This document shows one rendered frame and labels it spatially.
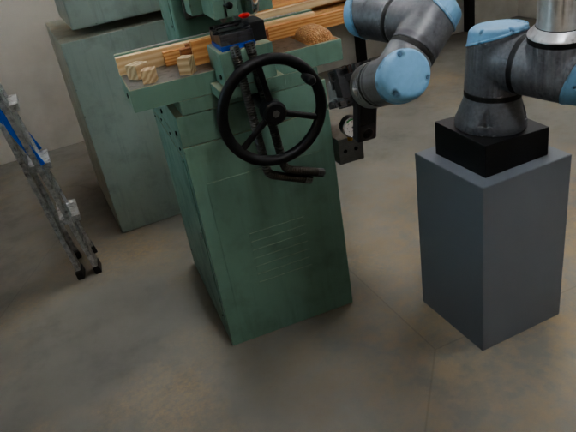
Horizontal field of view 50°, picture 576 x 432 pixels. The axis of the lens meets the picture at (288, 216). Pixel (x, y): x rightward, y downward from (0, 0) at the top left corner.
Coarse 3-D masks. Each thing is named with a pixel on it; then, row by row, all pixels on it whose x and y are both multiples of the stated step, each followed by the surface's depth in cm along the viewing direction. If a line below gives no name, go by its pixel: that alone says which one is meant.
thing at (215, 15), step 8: (208, 0) 168; (216, 0) 166; (224, 0) 167; (232, 0) 168; (208, 8) 171; (216, 8) 167; (224, 8) 168; (232, 8) 169; (216, 16) 168; (224, 16) 169
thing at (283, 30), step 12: (336, 12) 184; (276, 24) 181; (288, 24) 180; (300, 24) 182; (324, 24) 184; (336, 24) 186; (276, 36) 181; (288, 36) 182; (180, 48) 173; (168, 60) 173
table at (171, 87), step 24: (288, 48) 170; (312, 48) 170; (336, 48) 172; (168, 72) 167; (288, 72) 170; (144, 96) 159; (168, 96) 161; (192, 96) 163; (216, 96) 161; (240, 96) 158
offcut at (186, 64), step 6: (192, 54) 162; (180, 60) 160; (186, 60) 160; (192, 60) 162; (180, 66) 161; (186, 66) 161; (192, 66) 162; (180, 72) 162; (186, 72) 162; (192, 72) 162
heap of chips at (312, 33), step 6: (312, 24) 175; (300, 30) 176; (306, 30) 173; (312, 30) 172; (318, 30) 172; (324, 30) 172; (294, 36) 180; (300, 36) 175; (306, 36) 172; (312, 36) 170; (318, 36) 171; (324, 36) 171; (330, 36) 172; (306, 42) 172; (312, 42) 170; (318, 42) 170
